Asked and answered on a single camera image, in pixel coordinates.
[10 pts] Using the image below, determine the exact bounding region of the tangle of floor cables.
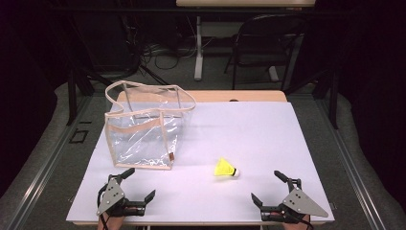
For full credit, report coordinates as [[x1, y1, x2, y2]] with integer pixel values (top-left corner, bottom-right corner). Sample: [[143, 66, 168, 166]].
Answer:
[[127, 18, 200, 72]]

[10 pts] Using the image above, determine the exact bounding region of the person's right hand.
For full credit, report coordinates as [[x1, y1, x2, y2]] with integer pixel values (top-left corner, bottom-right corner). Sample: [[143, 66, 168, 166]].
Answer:
[[282, 215, 312, 230]]

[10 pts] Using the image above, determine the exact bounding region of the beige table with white legs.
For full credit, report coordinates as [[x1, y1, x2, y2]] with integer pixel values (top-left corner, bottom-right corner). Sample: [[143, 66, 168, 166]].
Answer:
[[175, 0, 316, 82]]

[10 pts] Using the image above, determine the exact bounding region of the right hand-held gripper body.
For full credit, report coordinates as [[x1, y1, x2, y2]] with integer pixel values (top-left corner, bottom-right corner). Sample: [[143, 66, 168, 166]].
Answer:
[[259, 178, 329, 224]]

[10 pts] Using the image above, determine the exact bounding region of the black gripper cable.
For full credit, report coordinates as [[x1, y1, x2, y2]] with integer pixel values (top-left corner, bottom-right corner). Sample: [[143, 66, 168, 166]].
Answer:
[[300, 215, 315, 230], [97, 184, 110, 230]]

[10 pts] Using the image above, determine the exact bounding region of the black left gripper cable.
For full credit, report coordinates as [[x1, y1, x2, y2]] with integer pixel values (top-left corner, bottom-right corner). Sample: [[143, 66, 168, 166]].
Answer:
[[97, 184, 110, 230]]

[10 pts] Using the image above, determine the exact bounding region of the black folding chair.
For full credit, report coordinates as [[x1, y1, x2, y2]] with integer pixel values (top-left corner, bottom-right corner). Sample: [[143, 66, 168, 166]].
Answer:
[[224, 13, 308, 91]]

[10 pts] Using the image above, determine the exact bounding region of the yellow shuttlecock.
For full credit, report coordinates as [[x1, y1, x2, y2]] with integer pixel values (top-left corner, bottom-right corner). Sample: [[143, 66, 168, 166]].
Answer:
[[213, 156, 240, 178]]

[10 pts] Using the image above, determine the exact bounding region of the black floor socket frame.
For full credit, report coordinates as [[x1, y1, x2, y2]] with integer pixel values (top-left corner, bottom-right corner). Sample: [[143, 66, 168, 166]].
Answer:
[[69, 127, 90, 145]]

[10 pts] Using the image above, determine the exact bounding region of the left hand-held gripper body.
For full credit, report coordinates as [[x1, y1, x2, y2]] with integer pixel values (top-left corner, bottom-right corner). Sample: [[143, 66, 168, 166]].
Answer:
[[96, 177, 147, 219]]

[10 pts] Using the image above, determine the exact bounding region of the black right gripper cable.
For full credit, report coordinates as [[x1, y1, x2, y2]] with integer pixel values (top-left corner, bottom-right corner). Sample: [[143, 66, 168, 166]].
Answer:
[[300, 215, 315, 230]]

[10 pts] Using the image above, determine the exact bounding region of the clear bag with beige trim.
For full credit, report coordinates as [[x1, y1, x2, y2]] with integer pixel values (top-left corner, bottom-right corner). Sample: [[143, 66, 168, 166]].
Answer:
[[103, 80, 197, 171]]

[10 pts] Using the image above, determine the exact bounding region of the white table mat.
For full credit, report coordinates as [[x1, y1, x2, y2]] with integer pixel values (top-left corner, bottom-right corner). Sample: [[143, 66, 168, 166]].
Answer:
[[65, 101, 335, 223]]

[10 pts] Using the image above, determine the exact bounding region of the person's left hand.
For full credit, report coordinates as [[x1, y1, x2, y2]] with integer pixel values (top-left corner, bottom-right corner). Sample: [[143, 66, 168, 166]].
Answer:
[[97, 216, 125, 230]]

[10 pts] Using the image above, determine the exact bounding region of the black metal frame post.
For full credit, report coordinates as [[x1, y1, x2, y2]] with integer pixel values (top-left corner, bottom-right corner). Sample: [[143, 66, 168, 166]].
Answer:
[[65, 65, 79, 127]]

